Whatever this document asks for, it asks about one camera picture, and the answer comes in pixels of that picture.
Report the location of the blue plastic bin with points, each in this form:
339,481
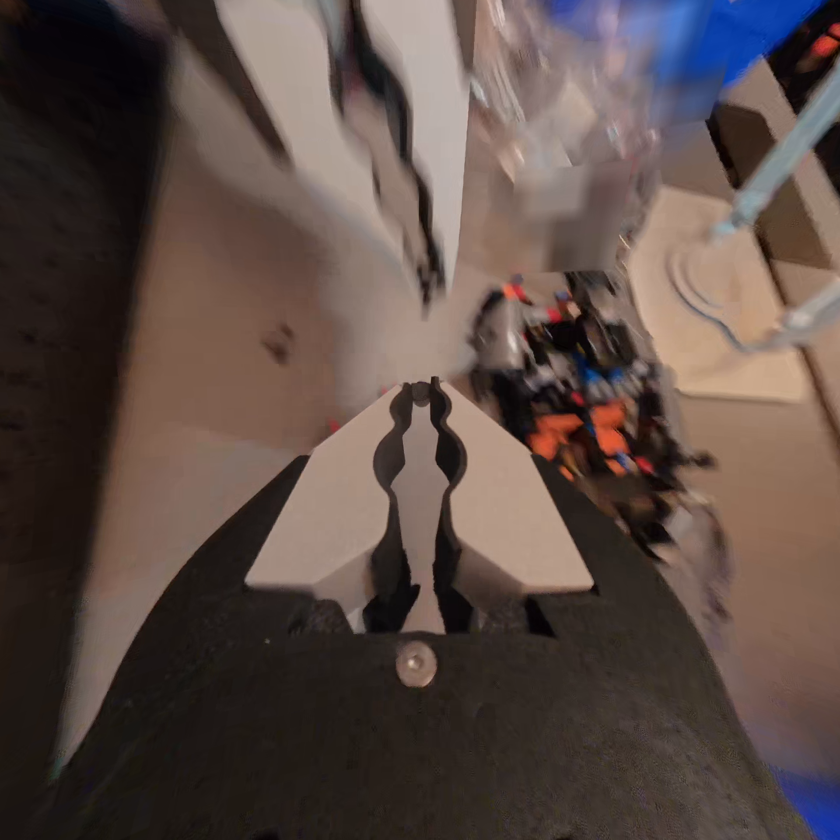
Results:
722,39

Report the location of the black dimpled mat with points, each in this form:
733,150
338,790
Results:
65,328

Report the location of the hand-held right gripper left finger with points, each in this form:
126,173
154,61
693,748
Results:
315,525

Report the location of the clear plastic bag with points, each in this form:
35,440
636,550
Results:
512,79

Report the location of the white articulated stand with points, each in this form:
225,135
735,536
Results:
786,151

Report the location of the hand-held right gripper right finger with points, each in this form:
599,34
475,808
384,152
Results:
518,525

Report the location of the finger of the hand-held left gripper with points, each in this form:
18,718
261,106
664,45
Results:
295,79
439,98

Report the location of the grey lego brick black pin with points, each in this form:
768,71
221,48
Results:
279,344

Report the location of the partly built lego car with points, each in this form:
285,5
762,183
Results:
590,420

